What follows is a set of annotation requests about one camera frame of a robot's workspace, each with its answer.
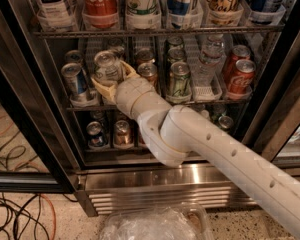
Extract right glass fridge door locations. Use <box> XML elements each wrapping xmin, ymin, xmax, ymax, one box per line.
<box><xmin>242</xmin><ymin>53</ymin><xmax>300</xmax><ymax>180</ymax></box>

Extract black floor cables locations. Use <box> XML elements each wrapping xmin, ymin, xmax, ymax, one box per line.
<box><xmin>0</xmin><ymin>193</ymin><xmax>79</xmax><ymax>240</ymax></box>

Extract orange gold can front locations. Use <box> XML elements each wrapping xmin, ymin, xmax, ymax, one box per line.
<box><xmin>137</xmin><ymin>63</ymin><xmax>158</xmax><ymax>88</ymax></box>

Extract red coke can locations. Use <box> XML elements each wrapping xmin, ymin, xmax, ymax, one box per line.
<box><xmin>222</xmin><ymin>45</ymin><xmax>251</xmax><ymax>77</ymax></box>
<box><xmin>227</xmin><ymin>59</ymin><xmax>256</xmax><ymax>94</ymax></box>

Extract blue silver can rear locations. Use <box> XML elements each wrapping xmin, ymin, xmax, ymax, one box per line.
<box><xmin>64</xmin><ymin>50</ymin><xmax>84</xmax><ymax>64</ymax></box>

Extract green can front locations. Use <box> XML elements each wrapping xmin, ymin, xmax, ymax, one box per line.
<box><xmin>168</xmin><ymin>61</ymin><xmax>191</xmax><ymax>97</ymax></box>

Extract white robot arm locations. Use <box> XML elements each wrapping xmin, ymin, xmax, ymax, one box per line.
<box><xmin>95</xmin><ymin>63</ymin><xmax>300</xmax><ymax>240</ymax></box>

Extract silver can third row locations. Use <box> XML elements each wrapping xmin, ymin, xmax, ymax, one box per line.
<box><xmin>107</xmin><ymin>37</ymin><xmax>125</xmax><ymax>50</ymax></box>

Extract left glass fridge door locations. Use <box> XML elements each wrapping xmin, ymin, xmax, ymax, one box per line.
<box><xmin>0</xmin><ymin>52</ymin><xmax>74</xmax><ymax>193</ymax></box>

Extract steel fridge cabinet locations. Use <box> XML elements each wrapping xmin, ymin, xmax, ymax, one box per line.
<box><xmin>0</xmin><ymin>0</ymin><xmax>300</xmax><ymax>216</ymax></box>

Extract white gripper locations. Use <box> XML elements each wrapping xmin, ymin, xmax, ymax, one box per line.
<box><xmin>91</xmin><ymin>60</ymin><xmax>157</xmax><ymax>119</ymax></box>

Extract red coke can front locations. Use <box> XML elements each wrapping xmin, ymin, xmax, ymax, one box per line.
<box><xmin>227</xmin><ymin>59</ymin><xmax>256</xmax><ymax>94</ymax></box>

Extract blue pepsi can bottom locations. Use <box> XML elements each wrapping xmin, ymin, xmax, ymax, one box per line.
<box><xmin>86</xmin><ymin>121</ymin><xmax>108</xmax><ymax>148</ymax></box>

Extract clear plastic bin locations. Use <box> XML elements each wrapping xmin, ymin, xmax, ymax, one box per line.
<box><xmin>98</xmin><ymin>203</ymin><xmax>215</xmax><ymax>240</ymax></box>

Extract clear water bottle middle shelf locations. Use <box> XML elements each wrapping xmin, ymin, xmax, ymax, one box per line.
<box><xmin>194</xmin><ymin>34</ymin><xmax>225</xmax><ymax>87</ymax></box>

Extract orange gold can rear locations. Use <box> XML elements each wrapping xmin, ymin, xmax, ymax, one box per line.
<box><xmin>135</xmin><ymin>48</ymin><xmax>155</xmax><ymax>65</ymax></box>

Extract orange gold can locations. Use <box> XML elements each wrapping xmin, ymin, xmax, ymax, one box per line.
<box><xmin>135</xmin><ymin>48</ymin><xmax>155</xmax><ymax>65</ymax></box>
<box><xmin>137</xmin><ymin>63</ymin><xmax>158</xmax><ymax>88</ymax></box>

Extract silver 7up can front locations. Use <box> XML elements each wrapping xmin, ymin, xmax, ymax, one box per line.
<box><xmin>94</xmin><ymin>50</ymin><xmax>123</xmax><ymax>83</ymax></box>

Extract white empty shelf tray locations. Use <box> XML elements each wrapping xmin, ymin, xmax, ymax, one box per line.
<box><xmin>184</xmin><ymin>36</ymin><xmax>222</xmax><ymax>102</ymax></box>

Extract blue silver can front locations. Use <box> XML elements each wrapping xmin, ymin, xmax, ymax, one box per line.
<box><xmin>61</xmin><ymin>63</ymin><xmax>91</xmax><ymax>102</ymax></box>

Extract white label bottle top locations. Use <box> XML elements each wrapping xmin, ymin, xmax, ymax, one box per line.
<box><xmin>35</xmin><ymin>0</ymin><xmax>77</xmax><ymax>26</ymax></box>

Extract green can bottom shelf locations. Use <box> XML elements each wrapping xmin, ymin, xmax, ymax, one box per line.
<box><xmin>218</xmin><ymin>115</ymin><xmax>234</xmax><ymax>132</ymax></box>

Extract orange floor cable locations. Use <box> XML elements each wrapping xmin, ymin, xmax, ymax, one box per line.
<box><xmin>39</xmin><ymin>193</ymin><xmax>58</xmax><ymax>240</ymax></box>

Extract gold can bottom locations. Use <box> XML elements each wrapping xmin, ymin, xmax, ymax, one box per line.
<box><xmin>114</xmin><ymin>120</ymin><xmax>133</xmax><ymax>146</ymax></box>

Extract glass fridge door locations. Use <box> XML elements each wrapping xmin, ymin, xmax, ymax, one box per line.
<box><xmin>0</xmin><ymin>52</ymin><xmax>74</xmax><ymax>193</ymax></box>
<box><xmin>242</xmin><ymin>53</ymin><xmax>300</xmax><ymax>180</ymax></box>

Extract red coke can rear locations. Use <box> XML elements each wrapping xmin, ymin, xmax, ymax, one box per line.
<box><xmin>222</xmin><ymin>45</ymin><xmax>251</xmax><ymax>77</ymax></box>

